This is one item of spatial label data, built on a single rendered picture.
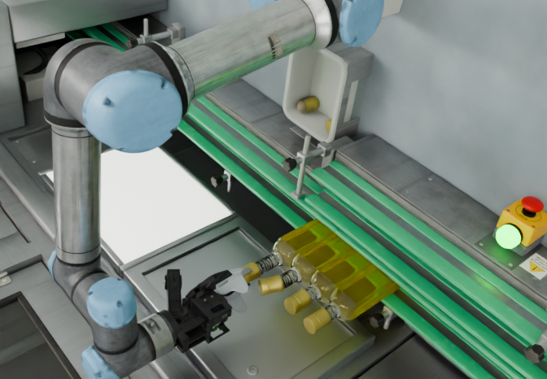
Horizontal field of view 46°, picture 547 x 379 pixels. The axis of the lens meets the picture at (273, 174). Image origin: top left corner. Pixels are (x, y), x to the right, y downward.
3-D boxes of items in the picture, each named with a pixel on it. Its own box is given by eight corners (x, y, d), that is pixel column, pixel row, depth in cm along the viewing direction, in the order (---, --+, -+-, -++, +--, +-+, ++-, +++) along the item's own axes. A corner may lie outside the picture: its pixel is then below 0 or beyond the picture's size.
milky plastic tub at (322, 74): (306, 104, 165) (280, 114, 160) (319, 23, 152) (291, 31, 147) (355, 137, 156) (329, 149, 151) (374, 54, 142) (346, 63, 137)
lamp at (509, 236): (498, 236, 124) (489, 241, 122) (505, 218, 121) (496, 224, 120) (518, 249, 122) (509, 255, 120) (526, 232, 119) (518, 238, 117)
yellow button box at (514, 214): (511, 222, 130) (491, 237, 126) (524, 193, 125) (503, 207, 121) (542, 242, 126) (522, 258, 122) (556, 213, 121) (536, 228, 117)
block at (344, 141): (337, 165, 155) (316, 175, 151) (344, 132, 149) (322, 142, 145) (347, 173, 153) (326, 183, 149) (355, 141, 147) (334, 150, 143)
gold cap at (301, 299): (298, 297, 131) (282, 307, 128) (300, 285, 129) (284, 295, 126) (310, 308, 129) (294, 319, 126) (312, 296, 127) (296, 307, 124)
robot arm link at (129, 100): (332, -53, 113) (42, 58, 87) (397, -33, 104) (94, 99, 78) (333, 11, 121) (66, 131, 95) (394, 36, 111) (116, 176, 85)
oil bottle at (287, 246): (335, 223, 152) (266, 260, 140) (339, 204, 149) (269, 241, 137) (352, 236, 149) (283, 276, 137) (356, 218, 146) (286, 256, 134)
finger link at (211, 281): (234, 285, 128) (198, 308, 124) (228, 279, 129) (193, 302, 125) (232, 270, 125) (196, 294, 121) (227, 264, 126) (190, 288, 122)
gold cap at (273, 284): (277, 281, 134) (257, 286, 132) (278, 270, 131) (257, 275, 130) (282, 294, 131) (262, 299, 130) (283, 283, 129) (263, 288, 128)
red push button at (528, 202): (513, 212, 122) (518, 198, 120) (524, 205, 124) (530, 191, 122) (531, 224, 119) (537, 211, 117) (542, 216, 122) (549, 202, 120)
